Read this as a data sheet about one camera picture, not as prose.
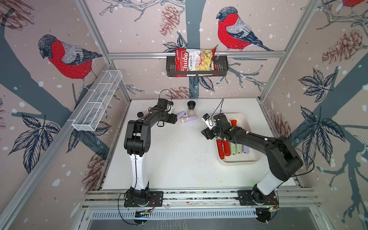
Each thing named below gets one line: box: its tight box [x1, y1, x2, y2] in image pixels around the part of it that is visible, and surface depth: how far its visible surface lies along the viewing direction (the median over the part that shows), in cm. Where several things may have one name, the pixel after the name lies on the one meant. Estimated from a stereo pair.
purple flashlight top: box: [176, 111, 187, 120], surface depth 112 cm
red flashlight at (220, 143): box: [217, 139, 225, 160], surface depth 89 cm
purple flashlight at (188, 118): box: [180, 115, 198, 125], surface depth 106 cm
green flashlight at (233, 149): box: [229, 141, 237, 156], surface depth 90 cm
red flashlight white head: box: [230, 118, 238, 128], surface depth 103 cm
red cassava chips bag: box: [174, 47, 219, 78], surface depth 89 cm
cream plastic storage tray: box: [224, 113, 252, 130], surface depth 105 cm
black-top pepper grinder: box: [186, 100, 196, 116], surface depth 105 cm
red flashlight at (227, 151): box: [223, 140, 231, 157], surface depth 91 cm
